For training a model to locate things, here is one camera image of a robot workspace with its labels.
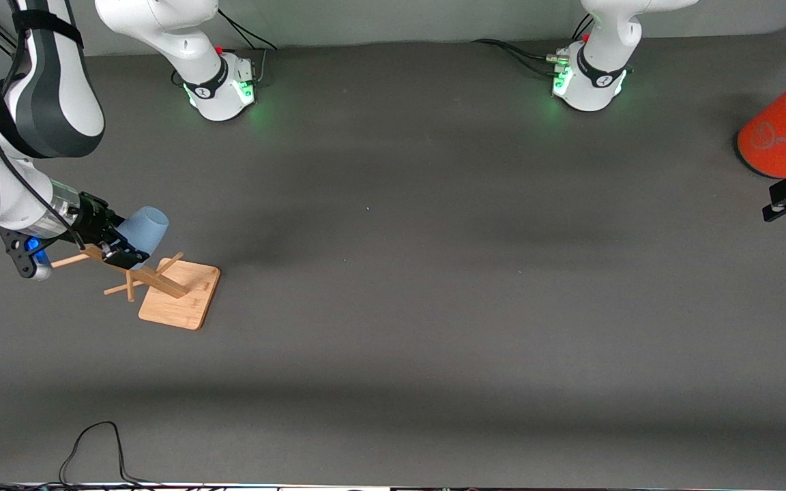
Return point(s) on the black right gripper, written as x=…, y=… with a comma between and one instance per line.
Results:
x=96, y=219

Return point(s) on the light blue plastic cup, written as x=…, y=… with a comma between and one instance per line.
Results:
x=147, y=228

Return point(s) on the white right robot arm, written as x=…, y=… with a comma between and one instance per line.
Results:
x=59, y=102

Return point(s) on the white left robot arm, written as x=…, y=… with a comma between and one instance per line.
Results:
x=598, y=41

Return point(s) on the wooden cup rack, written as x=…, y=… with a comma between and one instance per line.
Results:
x=181, y=300

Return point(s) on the orange cylinder with grey lid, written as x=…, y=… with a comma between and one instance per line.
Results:
x=775, y=136

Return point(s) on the dark grey table mat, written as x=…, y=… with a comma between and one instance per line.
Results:
x=434, y=307

